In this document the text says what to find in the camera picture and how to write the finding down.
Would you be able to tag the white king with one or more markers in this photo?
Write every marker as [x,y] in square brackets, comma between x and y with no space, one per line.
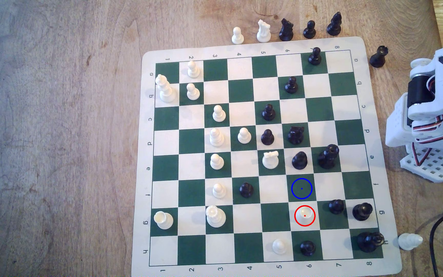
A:
[166,91]

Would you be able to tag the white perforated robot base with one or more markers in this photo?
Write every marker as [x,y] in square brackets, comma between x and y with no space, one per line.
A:
[433,165]

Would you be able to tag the white bishop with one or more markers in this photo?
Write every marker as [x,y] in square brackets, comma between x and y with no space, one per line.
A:
[216,139]
[409,241]

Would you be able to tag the black rook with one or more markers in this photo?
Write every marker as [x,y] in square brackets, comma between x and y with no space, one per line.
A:
[377,58]
[362,212]

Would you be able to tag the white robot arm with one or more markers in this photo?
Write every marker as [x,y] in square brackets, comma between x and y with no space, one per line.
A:
[406,123]

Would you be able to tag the black pawn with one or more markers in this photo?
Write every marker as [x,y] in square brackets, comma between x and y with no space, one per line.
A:
[267,138]
[269,114]
[336,207]
[291,86]
[315,57]
[309,31]
[246,190]
[307,249]

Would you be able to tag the green white chess mat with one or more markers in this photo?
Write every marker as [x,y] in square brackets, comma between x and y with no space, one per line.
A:
[242,163]

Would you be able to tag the white queen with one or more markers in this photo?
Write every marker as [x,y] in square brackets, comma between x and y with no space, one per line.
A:
[215,217]

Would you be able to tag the white rook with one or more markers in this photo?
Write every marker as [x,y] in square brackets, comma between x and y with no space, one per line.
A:
[163,220]

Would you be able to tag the black queen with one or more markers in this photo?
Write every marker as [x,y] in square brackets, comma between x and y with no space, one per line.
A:
[327,157]

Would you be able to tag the black king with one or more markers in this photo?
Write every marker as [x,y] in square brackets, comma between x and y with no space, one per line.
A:
[368,242]

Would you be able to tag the black bishop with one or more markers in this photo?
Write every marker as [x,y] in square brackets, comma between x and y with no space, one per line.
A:
[299,161]
[334,26]

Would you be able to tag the black knight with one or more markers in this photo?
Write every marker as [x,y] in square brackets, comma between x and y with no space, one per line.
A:
[286,32]
[295,136]

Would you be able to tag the white knight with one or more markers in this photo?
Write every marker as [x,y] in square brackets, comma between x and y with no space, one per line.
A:
[263,34]
[270,160]

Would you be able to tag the white pawn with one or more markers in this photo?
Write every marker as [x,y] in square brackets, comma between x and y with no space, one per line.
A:
[193,93]
[304,216]
[279,247]
[218,115]
[238,36]
[219,191]
[193,71]
[244,137]
[217,163]

